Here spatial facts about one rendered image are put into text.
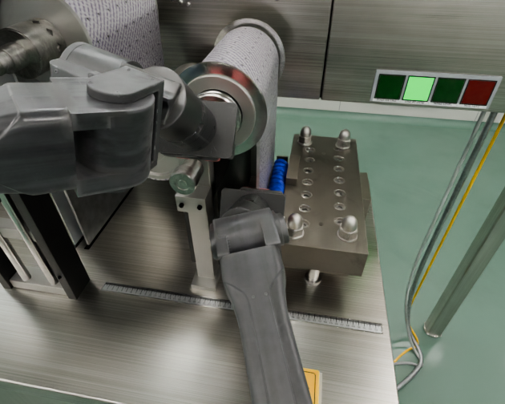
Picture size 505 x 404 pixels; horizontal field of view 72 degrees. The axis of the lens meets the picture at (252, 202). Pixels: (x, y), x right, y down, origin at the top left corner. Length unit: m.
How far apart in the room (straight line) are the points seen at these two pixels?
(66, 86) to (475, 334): 1.89
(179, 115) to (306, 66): 0.55
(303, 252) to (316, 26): 0.46
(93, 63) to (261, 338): 0.28
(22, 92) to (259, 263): 0.23
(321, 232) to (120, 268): 0.43
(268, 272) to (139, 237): 0.55
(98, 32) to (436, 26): 0.61
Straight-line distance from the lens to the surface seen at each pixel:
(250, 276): 0.34
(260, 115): 0.52
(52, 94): 0.27
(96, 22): 0.60
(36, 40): 0.57
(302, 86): 0.85
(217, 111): 0.42
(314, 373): 0.61
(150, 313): 0.71
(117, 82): 0.28
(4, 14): 0.65
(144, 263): 0.79
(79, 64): 0.37
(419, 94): 0.87
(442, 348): 1.86
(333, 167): 0.82
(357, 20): 0.81
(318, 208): 0.70
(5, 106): 0.26
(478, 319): 2.04
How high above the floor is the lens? 1.48
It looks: 40 degrees down
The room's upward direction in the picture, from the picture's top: straight up
